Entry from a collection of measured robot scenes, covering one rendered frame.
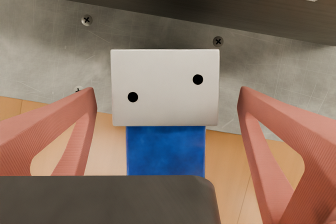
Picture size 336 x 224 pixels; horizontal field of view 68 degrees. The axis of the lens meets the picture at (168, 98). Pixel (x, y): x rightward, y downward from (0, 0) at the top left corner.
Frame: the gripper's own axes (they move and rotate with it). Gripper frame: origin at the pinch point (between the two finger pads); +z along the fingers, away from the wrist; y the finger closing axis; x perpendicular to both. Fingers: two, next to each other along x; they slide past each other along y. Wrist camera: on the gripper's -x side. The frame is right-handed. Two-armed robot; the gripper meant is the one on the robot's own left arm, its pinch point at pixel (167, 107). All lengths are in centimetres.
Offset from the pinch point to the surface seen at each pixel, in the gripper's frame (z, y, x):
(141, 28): 6.2, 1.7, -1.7
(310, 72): 4.8, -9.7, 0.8
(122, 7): 6.0, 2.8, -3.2
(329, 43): 4.9, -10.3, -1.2
